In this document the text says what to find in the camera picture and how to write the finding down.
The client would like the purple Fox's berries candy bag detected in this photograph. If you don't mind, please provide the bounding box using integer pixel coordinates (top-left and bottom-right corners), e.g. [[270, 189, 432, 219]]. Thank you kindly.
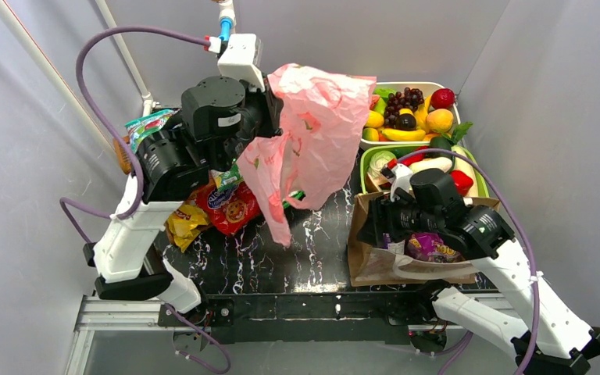
[[383, 234, 405, 255]]

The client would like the purple grape candy bag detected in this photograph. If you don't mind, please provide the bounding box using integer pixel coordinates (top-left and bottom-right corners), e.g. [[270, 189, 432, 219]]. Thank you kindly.
[[405, 233, 464, 263]]

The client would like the brown burlap tote bag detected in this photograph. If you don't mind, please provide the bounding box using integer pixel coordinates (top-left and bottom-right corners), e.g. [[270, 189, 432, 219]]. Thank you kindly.
[[347, 192, 477, 287]]

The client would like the pink plastic grocery bag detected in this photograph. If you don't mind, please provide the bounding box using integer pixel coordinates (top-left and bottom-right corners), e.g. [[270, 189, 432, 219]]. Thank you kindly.
[[237, 63, 377, 247]]

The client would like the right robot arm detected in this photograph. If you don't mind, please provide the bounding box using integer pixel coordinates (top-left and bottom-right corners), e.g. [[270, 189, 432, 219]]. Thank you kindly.
[[357, 169, 600, 374]]

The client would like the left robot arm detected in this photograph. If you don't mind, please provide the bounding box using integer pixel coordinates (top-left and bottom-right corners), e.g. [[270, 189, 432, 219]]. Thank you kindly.
[[84, 34, 283, 313]]

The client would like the red chili pepper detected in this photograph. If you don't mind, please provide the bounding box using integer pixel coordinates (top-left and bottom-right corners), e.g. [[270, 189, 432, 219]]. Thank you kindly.
[[397, 150, 425, 167]]

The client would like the green cabbage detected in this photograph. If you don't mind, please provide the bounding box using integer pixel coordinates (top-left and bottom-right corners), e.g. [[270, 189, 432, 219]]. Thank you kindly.
[[366, 150, 396, 179]]

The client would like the green lemon snack bag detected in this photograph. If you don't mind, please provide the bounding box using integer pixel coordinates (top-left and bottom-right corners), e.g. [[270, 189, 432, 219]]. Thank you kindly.
[[210, 164, 243, 191]]

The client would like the white radish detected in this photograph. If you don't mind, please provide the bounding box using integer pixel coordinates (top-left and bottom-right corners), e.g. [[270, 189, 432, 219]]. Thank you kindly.
[[409, 157, 453, 173]]

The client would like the red bell pepper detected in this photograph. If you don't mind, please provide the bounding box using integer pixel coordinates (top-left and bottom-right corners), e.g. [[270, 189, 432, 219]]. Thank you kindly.
[[450, 170, 475, 197]]

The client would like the green Chuba snack bag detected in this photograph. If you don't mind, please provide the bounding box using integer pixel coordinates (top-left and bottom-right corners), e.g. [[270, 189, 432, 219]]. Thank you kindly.
[[283, 191, 305, 209]]

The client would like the yellow banana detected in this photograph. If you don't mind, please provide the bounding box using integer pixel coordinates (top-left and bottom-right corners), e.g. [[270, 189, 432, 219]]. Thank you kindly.
[[381, 128, 427, 142]]

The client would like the green vegetable tray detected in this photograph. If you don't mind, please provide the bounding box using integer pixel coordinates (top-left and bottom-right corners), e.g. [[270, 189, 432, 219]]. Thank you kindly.
[[359, 141, 490, 198]]

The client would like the green cucumber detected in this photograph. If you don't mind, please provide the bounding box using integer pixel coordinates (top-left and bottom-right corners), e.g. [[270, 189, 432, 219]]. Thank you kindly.
[[429, 136, 452, 151]]

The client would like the red cookie snack bag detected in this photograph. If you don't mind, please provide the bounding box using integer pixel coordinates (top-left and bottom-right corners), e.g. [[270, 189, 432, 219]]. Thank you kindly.
[[191, 182, 261, 236]]

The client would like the yellow mango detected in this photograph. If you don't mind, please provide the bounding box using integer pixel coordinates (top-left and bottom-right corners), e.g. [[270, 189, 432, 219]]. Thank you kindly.
[[365, 110, 385, 129]]

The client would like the white pipe with blue valve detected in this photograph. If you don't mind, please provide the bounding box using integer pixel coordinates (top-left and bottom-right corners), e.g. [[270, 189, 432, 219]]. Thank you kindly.
[[214, 0, 237, 41]]

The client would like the orange peach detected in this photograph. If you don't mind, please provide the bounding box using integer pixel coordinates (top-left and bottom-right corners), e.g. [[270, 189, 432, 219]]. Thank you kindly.
[[426, 109, 454, 133]]

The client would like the green Fox's mint candy bag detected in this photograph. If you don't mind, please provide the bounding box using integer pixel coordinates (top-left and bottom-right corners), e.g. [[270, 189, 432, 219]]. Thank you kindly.
[[125, 109, 178, 153]]

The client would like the dark grape bunch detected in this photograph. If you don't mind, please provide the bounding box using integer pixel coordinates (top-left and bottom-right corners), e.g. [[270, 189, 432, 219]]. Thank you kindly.
[[383, 87, 425, 130]]

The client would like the red apple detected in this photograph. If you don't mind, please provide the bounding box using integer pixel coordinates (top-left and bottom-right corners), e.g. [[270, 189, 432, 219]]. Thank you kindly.
[[430, 87, 456, 109]]

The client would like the yellow chips bag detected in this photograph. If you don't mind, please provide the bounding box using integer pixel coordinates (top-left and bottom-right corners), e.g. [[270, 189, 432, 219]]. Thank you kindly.
[[166, 203, 211, 252]]

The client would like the wooden rack with glass shelves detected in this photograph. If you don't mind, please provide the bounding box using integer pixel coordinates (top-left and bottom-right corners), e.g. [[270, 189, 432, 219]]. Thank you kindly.
[[112, 138, 132, 175]]

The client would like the white wall conduit pipe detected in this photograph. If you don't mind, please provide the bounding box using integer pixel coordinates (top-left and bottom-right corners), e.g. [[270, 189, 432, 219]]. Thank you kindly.
[[0, 0, 156, 172]]

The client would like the aluminium frame rail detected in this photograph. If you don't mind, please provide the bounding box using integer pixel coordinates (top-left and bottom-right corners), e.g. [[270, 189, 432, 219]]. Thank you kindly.
[[64, 292, 545, 375]]

